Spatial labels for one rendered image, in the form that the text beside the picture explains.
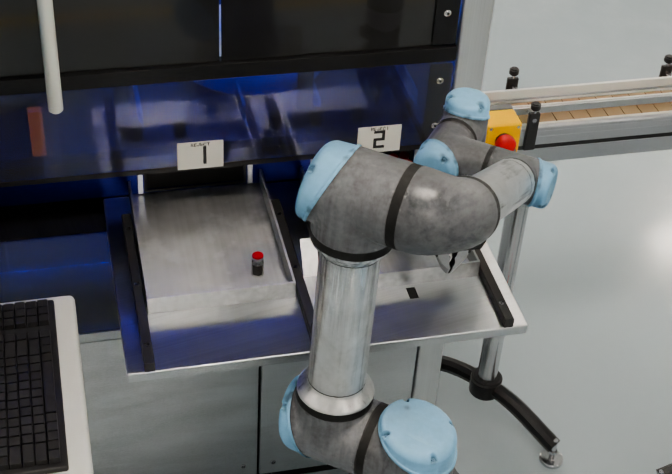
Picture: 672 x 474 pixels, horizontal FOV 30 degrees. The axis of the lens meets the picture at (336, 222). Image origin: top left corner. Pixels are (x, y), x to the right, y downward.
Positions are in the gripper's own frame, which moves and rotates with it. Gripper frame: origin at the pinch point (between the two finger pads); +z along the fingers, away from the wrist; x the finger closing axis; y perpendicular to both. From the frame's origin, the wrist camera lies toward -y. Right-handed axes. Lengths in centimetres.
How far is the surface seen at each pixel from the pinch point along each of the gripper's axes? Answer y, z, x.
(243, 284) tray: 5.7, 3.1, 36.6
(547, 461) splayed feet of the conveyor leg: 27, 90, -43
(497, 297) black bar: -7.1, 1.5, -6.8
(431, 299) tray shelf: -3.5, 3.5, 4.2
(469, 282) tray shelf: -0.2, 3.4, -4.0
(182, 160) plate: 27, -10, 44
